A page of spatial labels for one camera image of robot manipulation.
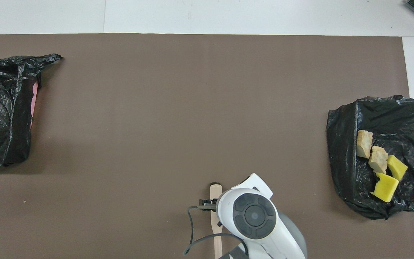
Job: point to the striped croissant bread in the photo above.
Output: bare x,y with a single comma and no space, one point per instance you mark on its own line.
364,144

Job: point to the green yellow sponge piece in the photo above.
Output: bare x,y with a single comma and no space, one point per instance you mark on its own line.
396,167

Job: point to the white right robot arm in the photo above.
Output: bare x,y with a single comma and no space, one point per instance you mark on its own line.
255,216

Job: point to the small pale bread chunk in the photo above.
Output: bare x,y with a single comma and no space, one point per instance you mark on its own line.
378,159

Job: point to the yellow notched sponge piece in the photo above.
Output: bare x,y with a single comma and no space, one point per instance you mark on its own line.
385,187

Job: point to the black trash bag bin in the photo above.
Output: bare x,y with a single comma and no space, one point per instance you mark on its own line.
401,118

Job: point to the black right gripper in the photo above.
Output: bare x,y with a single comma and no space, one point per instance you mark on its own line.
208,205

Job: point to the beige brush black bristles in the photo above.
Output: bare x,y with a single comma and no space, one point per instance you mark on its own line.
215,190

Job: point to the brown table mat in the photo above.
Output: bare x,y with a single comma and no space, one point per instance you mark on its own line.
156,108

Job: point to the pink plastic bin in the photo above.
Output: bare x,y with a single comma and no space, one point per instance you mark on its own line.
34,97

